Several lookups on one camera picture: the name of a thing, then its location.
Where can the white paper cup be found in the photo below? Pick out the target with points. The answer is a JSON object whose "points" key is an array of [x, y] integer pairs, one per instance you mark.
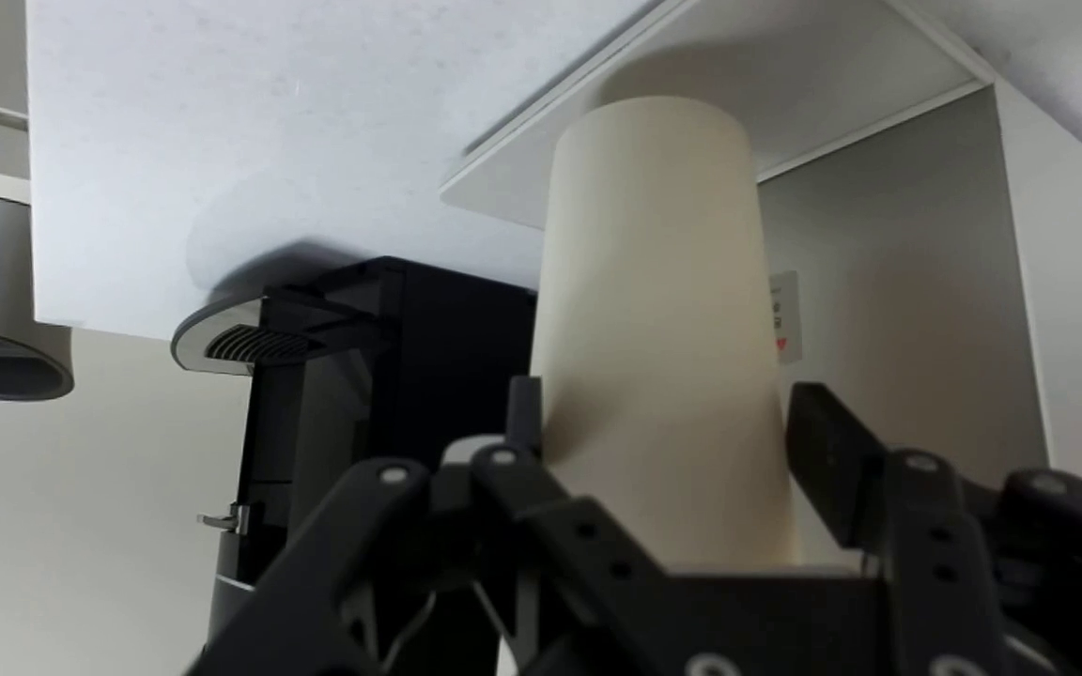
{"points": [[657, 336]]}

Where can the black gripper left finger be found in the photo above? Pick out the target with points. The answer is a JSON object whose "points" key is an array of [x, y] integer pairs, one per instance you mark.
{"points": [[440, 571]]}

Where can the white metal shelf stand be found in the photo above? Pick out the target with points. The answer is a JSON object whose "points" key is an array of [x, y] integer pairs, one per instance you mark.
{"points": [[921, 196]]}

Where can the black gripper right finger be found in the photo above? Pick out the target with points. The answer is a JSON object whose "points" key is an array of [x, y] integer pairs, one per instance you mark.
{"points": [[979, 581]]}

